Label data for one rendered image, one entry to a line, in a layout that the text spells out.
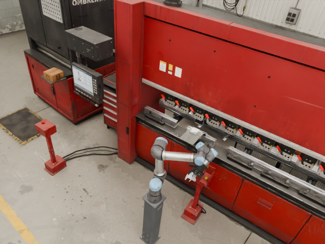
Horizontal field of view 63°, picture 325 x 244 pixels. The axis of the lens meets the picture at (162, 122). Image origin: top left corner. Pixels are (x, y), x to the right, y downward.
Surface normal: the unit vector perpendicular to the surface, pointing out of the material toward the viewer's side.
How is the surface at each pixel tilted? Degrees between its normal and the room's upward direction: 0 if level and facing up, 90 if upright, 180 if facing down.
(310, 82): 90
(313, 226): 90
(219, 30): 90
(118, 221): 0
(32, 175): 0
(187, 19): 90
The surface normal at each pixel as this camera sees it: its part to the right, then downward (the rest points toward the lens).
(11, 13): 0.76, 0.45
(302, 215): -0.57, 0.47
